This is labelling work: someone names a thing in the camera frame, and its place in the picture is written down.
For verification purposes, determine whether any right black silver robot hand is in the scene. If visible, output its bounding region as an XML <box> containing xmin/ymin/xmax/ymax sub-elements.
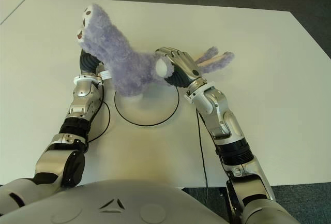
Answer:
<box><xmin>155</xmin><ymin>47</ymin><xmax>205</xmax><ymax>88</ymax></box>

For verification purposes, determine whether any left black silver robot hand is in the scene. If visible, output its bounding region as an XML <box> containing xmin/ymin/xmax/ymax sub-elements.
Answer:
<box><xmin>79</xmin><ymin>49</ymin><xmax>104</xmax><ymax>74</ymax></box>

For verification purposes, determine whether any purple plush rabbit doll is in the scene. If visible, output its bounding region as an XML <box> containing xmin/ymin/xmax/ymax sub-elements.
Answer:
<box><xmin>77</xmin><ymin>3</ymin><xmax>235</xmax><ymax>101</ymax></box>

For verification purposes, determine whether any white plate with black rim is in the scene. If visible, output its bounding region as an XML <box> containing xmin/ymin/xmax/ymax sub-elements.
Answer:
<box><xmin>114</xmin><ymin>85</ymin><xmax>180</xmax><ymax>126</ymax></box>

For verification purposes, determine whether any grey robot torso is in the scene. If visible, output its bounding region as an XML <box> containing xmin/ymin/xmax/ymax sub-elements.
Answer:
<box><xmin>0</xmin><ymin>178</ymin><xmax>228</xmax><ymax>224</ymax></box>

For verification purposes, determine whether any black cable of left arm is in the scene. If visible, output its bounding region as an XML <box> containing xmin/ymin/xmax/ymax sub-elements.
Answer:
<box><xmin>87</xmin><ymin>99</ymin><xmax>111</xmax><ymax>142</ymax></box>

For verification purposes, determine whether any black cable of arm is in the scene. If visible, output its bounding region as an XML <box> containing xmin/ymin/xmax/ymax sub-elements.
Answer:
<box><xmin>196</xmin><ymin>110</ymin><xmax>210</xmax><ymax>204</ymax></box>
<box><xmin>87</xmin><ymin>99</ymin><xmax>111</xmax><ymax>142</ymax></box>

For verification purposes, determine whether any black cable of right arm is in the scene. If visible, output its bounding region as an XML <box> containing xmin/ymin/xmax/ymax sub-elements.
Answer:
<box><xmin>196</xmin><ymin>110</ymin><xmax>210</xmax><ymax>204</ymax></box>

